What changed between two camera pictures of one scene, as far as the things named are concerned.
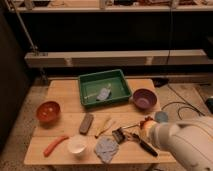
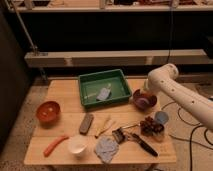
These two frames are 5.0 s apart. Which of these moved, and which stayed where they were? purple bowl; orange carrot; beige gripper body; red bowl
Moved: beige gripper body
Stayed: purple bowl; orange carrot; red bowl
